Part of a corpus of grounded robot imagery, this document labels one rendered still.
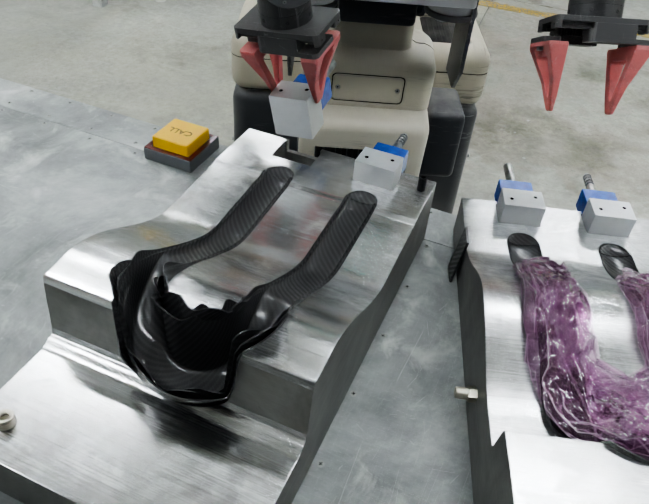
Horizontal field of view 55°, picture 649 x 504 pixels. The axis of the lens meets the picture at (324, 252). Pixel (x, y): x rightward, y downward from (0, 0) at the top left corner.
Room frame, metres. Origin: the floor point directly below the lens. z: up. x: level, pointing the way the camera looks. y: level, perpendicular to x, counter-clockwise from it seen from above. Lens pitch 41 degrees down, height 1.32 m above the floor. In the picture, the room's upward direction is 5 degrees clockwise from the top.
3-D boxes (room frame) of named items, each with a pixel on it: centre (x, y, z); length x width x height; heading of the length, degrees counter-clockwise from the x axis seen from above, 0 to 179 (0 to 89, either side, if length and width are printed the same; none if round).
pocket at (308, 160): (0.68, 0.04, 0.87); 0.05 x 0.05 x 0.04; 70
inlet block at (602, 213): (0.68, -0.35, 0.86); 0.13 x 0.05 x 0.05; 177
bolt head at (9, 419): (0.28, 0.25, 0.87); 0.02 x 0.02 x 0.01
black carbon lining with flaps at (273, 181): (0.46, 0.06, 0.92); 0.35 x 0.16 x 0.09; 160
